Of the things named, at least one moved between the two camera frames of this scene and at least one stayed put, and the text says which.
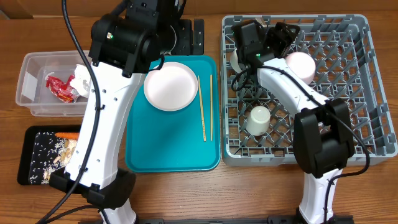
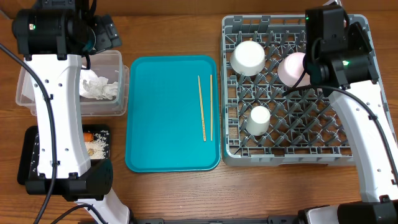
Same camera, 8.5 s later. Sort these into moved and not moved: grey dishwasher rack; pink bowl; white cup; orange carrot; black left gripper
Moved: orange carrot; black left gripper
Not moved: grey dishwasher rack; pink bowl; white cup
